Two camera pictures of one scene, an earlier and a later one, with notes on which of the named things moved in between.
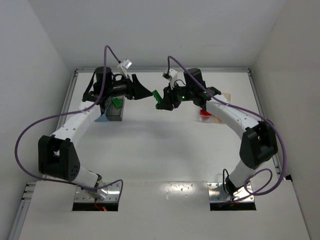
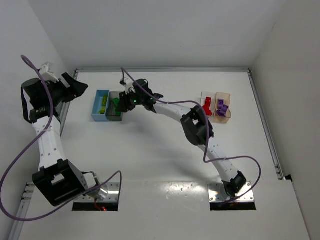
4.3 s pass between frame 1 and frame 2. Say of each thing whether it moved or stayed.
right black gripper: moved
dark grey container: stayed
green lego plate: stayed
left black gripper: moved
